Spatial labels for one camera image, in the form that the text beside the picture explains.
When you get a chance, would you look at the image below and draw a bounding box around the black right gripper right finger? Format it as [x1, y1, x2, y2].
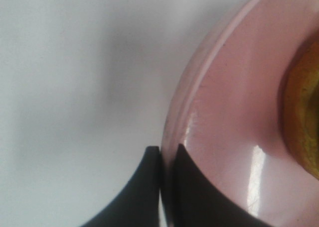
[165, 144, 267, 227]

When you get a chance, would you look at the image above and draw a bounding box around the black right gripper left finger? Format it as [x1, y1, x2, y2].
[83, 146, 162, 227]

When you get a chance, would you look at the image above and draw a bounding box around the pink round plate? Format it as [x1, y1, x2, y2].
[161, 0, 319, 227]

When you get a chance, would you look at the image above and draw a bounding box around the burger with lettuce and cheese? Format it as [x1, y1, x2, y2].
[283, 42, 319, 178]

